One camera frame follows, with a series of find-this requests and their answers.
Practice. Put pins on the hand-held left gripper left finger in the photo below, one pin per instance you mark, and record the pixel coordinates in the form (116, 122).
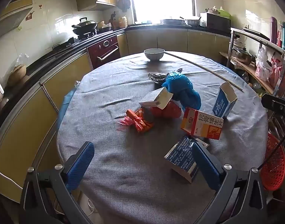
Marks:
(80, 165)

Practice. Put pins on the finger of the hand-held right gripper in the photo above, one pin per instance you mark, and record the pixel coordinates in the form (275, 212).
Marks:
(273, 103)

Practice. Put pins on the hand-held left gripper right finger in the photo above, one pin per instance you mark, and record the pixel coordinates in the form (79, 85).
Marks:
(206, 165)

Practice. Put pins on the dark blue printed box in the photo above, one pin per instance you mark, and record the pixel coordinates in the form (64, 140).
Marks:
(179, 156)

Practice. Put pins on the orange and white box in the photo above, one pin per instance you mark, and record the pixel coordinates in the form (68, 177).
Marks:
(203, 126)

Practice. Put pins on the blue and white box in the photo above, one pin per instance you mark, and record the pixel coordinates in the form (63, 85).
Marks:
(223, 105)

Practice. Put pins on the red plastic basket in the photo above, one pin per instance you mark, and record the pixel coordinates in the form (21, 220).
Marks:
(274, 168)

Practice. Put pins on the red plastic bag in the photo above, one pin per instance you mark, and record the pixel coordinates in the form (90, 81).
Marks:
(165, 110)

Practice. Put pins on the orange candy wrapper bundle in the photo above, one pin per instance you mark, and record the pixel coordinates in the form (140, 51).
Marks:
(139, 122)

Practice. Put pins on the small white carton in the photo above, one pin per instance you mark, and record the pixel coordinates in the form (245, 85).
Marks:
(154, 98)

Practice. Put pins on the blue plastic bag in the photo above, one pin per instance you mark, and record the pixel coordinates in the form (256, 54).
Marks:
(179, 84)

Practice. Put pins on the silver foil wrapper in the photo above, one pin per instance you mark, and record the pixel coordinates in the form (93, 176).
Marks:
(157, 77)

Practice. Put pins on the pink hanging plastic bag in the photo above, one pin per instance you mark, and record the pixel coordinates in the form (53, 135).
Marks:
(276, 74)

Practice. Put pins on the metal storage rack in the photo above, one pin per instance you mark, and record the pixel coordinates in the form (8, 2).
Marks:
(257, 74)

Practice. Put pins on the white hanging plastic bag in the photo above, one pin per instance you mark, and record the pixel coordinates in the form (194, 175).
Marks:
(262, 67)

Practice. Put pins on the long thin wooden stick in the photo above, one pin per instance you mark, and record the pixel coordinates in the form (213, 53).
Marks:
(238, 88)

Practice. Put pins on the steel pot with lid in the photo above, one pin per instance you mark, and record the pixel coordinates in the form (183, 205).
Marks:
(245, 56)

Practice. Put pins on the grey tablecloth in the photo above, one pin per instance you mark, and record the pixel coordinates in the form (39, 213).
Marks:
(123, 126)

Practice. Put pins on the red bottle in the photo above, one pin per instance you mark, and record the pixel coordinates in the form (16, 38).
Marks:
(279, 39)

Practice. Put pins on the yellow base cabinet run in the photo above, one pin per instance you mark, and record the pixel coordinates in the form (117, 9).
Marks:
(23, 130)

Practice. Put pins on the stack of white plates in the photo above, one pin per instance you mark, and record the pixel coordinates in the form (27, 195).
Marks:
(237, 44)

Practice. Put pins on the black flat tray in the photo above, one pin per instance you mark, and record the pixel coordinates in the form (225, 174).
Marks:
(255, 33)

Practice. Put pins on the purple thermos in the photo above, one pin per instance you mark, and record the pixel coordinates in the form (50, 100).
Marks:
(274, 30)

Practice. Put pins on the black microwave oven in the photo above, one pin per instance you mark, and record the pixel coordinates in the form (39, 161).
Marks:
(217, 22)

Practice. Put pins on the green bag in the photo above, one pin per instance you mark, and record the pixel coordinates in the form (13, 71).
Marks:
(225, 13)

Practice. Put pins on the white flowered plate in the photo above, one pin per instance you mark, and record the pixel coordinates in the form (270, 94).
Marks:
(212, 11)

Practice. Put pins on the dark red oven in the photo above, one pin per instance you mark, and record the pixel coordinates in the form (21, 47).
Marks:
(102, 51)

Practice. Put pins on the white ceramic bowl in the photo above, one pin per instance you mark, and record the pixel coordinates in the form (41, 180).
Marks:
(154, 54)

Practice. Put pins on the black gas stove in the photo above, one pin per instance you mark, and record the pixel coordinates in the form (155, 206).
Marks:
(86, 37)

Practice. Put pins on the round metal basin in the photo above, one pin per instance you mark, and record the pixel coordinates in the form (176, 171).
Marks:
(171, 21)

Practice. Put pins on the small black pan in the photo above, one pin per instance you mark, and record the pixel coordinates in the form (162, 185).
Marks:
(105, 29)

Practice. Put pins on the black wok with lid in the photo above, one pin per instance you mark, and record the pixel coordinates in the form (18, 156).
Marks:
(85, 25)

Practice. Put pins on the knife block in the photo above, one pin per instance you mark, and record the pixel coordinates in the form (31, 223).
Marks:
(113, 19)

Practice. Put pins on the yellow oil bottle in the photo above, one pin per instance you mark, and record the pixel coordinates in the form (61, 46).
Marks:
(123, 22)

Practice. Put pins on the window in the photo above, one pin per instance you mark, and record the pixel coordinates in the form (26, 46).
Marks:
(161, 0)

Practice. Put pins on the red wall sticker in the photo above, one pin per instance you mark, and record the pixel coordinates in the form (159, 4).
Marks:
(30, 15)

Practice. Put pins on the dark wall fan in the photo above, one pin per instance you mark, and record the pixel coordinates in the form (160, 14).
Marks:
(123, 4)

